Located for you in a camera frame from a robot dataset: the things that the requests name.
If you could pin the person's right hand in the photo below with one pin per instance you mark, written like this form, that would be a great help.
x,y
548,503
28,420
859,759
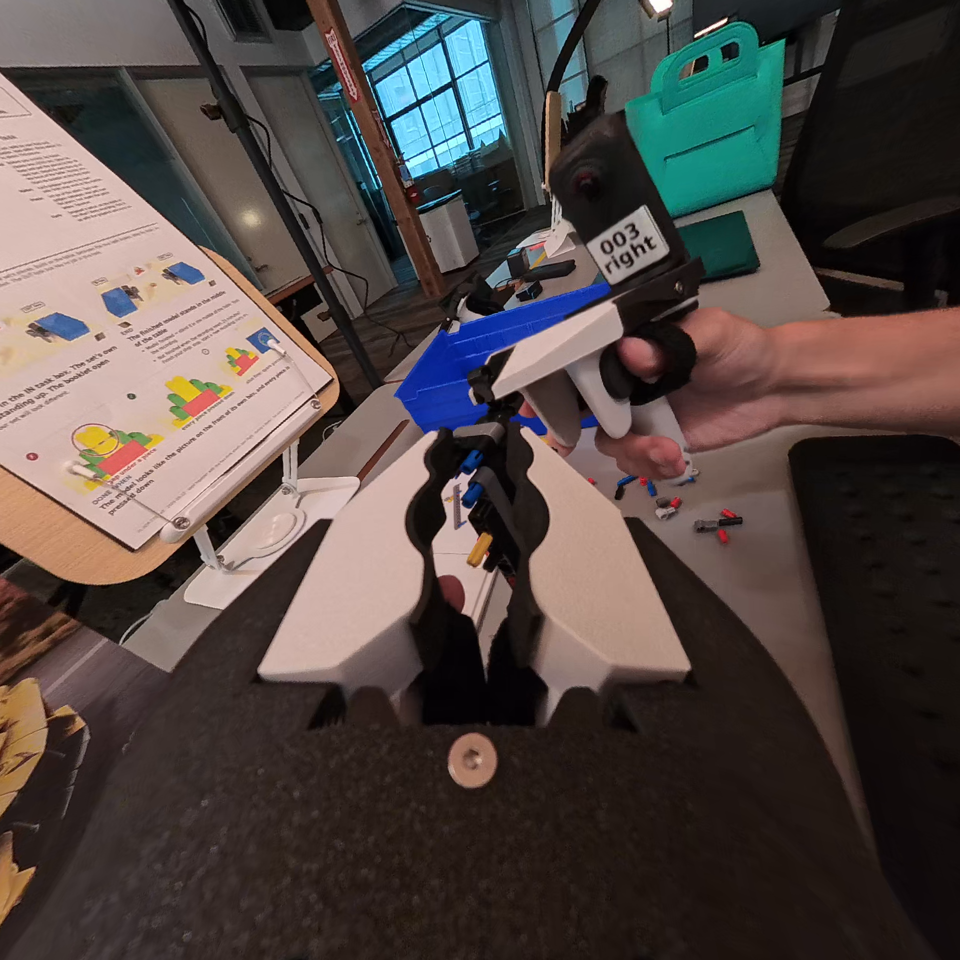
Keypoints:
x,y
735,375

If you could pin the lego instruction booklet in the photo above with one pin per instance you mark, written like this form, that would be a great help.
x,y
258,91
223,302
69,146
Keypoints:
x,y
480,589

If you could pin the black mesh office chair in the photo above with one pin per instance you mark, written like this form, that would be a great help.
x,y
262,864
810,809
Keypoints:
x,y
885,150

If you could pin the teal carry bag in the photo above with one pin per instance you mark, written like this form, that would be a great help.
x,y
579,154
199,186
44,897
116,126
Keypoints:
x,y
712,150

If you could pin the wooden board desk stand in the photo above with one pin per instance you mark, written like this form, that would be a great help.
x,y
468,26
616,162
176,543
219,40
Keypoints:
x,y
553,142

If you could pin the white cabinet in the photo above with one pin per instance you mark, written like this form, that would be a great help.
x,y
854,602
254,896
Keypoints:
x,y
450,232

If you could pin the pile of lego pins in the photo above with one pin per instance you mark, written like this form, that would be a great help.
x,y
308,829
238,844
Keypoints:
x,y
705,525

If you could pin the black metal bar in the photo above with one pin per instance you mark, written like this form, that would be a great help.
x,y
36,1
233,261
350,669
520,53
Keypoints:
x,y
277,195

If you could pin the dark green folder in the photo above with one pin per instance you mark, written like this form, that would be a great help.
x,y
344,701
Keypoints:
x,y
720,247

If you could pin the printed instruction sheet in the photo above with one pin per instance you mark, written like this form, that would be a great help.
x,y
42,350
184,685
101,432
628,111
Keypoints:
x,y
112,300

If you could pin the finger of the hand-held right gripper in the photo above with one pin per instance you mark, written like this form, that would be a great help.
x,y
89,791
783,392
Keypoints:
x,y
562,352
559,412

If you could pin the white black headset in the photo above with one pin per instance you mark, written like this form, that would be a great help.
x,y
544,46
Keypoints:
x,y
472,304

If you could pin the lit panel lamp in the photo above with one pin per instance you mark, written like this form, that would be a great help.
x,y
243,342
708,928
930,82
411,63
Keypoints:
x,y
658,7

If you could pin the wooden post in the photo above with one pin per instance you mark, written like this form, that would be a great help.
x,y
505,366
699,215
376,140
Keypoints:
x,y
375,135

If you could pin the black dotted floor mat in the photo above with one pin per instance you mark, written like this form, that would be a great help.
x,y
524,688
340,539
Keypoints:
x,y
885,600

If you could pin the black handheld device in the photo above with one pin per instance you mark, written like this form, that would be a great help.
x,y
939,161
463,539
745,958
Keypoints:
x,y
553,268

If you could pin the small black blue box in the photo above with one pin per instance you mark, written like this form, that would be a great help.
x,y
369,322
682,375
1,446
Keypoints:
x,y
531,289

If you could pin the blue plastic bin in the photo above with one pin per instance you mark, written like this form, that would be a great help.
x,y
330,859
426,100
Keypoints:
x,y
465,360

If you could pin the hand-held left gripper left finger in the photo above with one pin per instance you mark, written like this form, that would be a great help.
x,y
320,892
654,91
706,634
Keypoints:
x,y
352,615

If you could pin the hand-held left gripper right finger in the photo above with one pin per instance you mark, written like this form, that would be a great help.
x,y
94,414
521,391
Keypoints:
x,y
600,607

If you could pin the partly built lego chassis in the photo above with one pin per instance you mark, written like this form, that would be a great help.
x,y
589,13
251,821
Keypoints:
x,y
491,510

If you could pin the lego set box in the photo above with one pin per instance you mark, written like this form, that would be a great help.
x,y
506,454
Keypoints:
x,y
45,750

